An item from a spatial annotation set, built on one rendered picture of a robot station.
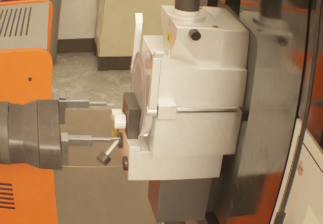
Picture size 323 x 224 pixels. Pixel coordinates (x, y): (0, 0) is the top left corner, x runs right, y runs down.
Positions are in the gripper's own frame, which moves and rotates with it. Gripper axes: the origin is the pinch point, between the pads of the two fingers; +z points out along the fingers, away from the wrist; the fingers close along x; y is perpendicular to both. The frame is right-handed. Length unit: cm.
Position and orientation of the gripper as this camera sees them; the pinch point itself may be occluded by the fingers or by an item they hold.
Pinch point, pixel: (116, 121)
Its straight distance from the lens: 68.0
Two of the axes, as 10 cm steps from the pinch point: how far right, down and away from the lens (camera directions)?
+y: -1.6, 6.5, 7.4
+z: 9.8, 0.0, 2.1
